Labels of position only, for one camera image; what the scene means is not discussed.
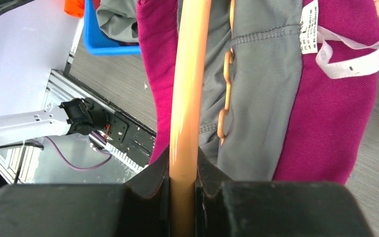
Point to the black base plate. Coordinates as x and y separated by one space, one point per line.
131 141

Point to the magenta garment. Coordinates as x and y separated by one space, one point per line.
326 125

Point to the blue plastic bin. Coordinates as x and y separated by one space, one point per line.
95 42

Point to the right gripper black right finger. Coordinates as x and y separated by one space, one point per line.
228 208

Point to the grey garment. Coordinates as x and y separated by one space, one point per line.
251 75

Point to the white garment label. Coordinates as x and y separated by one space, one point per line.
343 35

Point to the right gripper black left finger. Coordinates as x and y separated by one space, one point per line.
137 208

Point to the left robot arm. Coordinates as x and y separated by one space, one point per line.
75 116

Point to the orange cloth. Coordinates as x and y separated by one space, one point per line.
75 8

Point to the wooden hanger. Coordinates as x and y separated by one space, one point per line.
185 117

